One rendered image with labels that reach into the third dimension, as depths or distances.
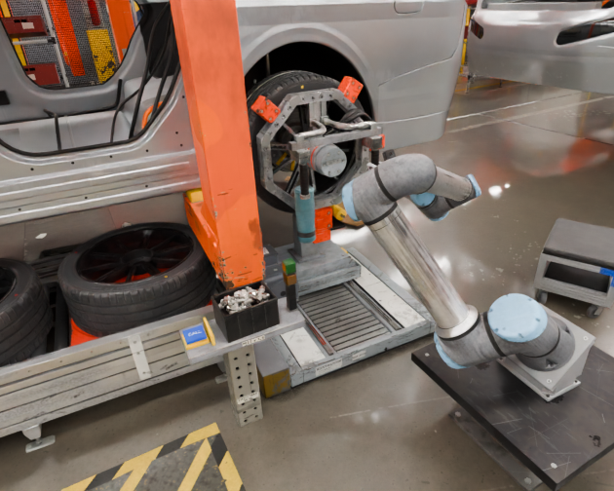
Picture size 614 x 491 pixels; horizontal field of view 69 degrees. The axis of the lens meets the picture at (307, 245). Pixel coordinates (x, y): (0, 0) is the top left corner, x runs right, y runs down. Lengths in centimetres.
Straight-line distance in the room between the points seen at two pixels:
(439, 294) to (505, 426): 45
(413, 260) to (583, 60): 288
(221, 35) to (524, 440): 149
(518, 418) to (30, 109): 340
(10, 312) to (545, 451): 188
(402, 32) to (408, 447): 182
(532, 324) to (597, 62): 282
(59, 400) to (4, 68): 238
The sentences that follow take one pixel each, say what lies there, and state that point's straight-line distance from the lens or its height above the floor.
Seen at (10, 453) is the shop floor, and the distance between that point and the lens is 221.
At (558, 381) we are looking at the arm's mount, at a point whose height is 38.
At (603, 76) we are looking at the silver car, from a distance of 405.
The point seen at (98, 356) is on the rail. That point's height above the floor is 34.
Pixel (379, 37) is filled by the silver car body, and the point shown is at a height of 130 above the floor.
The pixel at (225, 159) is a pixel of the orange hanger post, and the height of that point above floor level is 102.
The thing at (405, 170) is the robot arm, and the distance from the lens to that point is 126.
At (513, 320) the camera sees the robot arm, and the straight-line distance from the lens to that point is 148.
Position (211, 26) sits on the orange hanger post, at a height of 142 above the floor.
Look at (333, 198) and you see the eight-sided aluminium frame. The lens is 220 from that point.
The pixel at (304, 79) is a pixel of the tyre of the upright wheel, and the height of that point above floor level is 117.
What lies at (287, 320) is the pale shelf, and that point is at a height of 45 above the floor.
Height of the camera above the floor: 148
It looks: 29 degrees down
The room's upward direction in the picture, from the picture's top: 3 degrees counter-clockwise
